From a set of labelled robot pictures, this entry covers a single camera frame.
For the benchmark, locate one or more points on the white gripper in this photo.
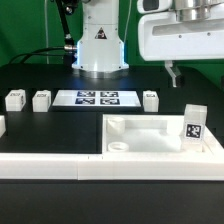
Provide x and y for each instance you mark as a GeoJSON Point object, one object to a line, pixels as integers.
{"type": "Point", "coordinates": [181, 30]}

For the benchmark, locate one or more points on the white square table top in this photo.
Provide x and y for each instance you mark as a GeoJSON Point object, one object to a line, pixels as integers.
{"type": "Point", "coordinates": [150, 134]}

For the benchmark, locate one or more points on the white U-shaped obstacle fence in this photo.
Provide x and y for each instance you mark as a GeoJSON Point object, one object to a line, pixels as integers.
{"type": "Point", "coordinates": [69, 146]}

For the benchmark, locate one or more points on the white sheet with markers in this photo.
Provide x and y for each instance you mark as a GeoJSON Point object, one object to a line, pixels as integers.
{"type": "Point", "coordinates": [92, 98]}

